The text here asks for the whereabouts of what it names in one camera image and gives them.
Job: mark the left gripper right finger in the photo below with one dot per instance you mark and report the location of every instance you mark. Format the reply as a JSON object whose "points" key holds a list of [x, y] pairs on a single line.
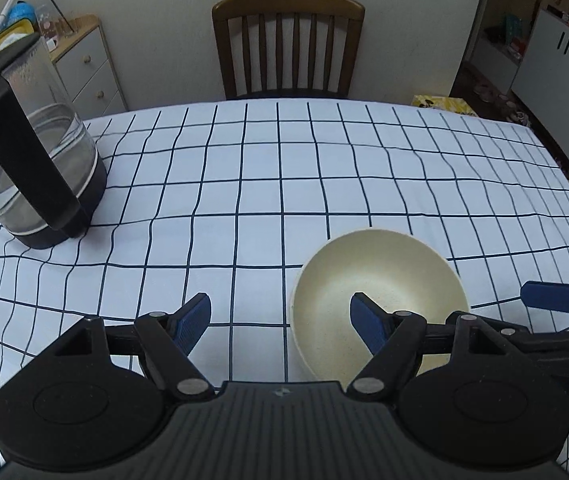
{"points": [[397, 342]]}

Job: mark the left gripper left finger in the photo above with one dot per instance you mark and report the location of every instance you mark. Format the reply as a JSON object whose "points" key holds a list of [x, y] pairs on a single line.
{"points": [[162, 343]]}

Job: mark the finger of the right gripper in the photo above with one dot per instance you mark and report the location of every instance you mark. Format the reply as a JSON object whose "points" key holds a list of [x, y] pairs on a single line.
{"points": [[546, 296]]}

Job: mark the cream yellow bowl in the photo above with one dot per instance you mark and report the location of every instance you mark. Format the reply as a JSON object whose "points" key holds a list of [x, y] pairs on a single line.
{"points": [[395, 270]]}

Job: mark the white checkered tablecloth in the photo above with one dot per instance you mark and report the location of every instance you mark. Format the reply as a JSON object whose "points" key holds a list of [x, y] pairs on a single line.
{"points": [[233, 198]]}

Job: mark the black glass electric kettle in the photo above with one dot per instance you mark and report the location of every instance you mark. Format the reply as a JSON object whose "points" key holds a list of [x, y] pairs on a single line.
{"points": [[52, 177]]}

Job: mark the yellow cardboard box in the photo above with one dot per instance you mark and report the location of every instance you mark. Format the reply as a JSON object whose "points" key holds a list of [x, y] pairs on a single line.
{"points": [[446, 103]]}

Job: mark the small wooden side cabinet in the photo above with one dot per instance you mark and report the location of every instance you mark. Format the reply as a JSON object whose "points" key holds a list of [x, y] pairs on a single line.
{"points": [[82, 58]]}

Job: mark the far wooden chair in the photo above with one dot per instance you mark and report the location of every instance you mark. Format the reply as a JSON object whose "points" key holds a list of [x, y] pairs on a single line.
{"points": [[287, 48]]}

